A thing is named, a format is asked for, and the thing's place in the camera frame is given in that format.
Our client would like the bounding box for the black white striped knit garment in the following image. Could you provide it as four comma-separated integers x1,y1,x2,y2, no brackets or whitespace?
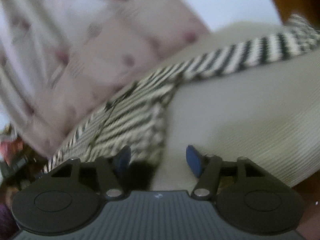
44,14,319,172

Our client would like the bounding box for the beige textured bed sheet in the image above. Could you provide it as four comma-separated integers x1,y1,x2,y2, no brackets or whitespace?
151,22,320,191

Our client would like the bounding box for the pink leaf-print quilt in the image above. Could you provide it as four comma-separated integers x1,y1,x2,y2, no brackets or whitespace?
1,0,208,157

